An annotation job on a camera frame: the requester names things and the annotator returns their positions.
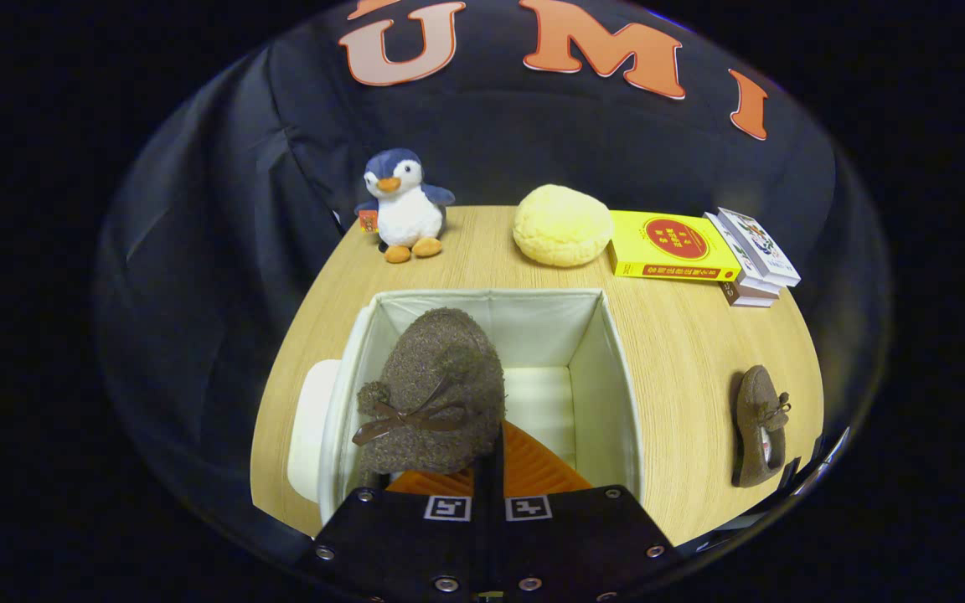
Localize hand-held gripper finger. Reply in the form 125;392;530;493
491;421;684;603
302;452;492;603

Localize brown fuzzy shoe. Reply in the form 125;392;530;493
352;307;507;491
730;364;792;489

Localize beige fabric storage box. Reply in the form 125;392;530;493
286;288;644;527

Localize yellow round plush bun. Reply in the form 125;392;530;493
512;184;615;269

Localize penguin plush toy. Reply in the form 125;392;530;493
354;148;456;265

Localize yellow book with red circle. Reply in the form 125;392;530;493
608;209;743;283

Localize shiny metal bar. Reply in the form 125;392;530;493
792;427;852;497

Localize black backdrop cloth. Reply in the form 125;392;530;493
97;0;890;554

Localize white book with bird print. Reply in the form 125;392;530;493
717;207;802;288

